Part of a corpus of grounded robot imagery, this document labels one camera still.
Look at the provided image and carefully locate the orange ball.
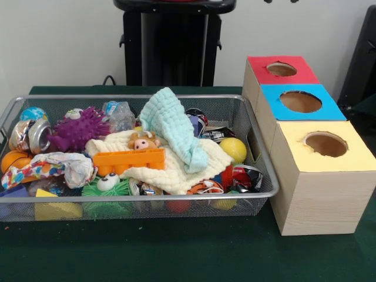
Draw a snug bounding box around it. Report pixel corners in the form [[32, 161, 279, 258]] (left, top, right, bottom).
[[1, 151, 33, 174]]

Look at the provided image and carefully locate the long orange toy brick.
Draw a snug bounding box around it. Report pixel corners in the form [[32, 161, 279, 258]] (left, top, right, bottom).
[[92, 147, 167, 177]]

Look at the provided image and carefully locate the cream waffle cloth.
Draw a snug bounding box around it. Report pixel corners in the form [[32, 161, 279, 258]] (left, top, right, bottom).
[[85, 130, 235, 196]]

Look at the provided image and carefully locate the wooden box with three holes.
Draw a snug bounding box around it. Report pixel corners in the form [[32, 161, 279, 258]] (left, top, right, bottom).
[[242, 55, 376, 236]]

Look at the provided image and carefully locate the purple spiky rubber toy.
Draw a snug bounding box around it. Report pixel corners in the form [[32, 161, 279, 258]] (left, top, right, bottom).
[[46, 106, 111, 153]]

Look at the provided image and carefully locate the colourful spotted white cloth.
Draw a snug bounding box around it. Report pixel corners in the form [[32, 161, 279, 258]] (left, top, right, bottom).
[[1, 152, 98, 190]]

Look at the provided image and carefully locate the dark green table cloth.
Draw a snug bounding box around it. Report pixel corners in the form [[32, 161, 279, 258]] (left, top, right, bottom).
[[0, 85, 376, 282], [352, 93, 376, 117]]

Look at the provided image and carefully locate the silver wire mesh bin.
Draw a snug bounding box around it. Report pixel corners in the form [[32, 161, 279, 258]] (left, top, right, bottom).
[[0, 93, 280, 223]]

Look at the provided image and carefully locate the small brown plush toy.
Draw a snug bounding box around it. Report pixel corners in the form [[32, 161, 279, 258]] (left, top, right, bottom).
[[127, 131, 162, 152]]

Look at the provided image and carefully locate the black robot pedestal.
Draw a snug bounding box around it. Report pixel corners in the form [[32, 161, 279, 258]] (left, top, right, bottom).
[[113, 0, 237, 87]]

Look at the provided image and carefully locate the crushed silver can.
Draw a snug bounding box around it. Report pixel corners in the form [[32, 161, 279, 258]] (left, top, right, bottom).
[[8, 119, 55, 155]]

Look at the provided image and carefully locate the small globe ball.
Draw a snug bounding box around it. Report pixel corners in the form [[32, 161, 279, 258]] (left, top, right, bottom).
[[19, 107, 48, 123]]

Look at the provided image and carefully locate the light blue waffle cloth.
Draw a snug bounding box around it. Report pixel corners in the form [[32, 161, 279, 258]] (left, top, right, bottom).
[[139, 86, 210, 174]]

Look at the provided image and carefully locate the black stand frame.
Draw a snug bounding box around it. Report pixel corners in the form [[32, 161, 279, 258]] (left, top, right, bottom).
[[337, 4, 376, 118]]

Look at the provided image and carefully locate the yellow ball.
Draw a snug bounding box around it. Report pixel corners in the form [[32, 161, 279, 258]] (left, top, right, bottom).
[[219, 137, 247, 164]]

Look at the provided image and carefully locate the green puffer toy with eyes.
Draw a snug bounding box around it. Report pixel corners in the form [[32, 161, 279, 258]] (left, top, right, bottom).
[[81, 172, 132, 200]]

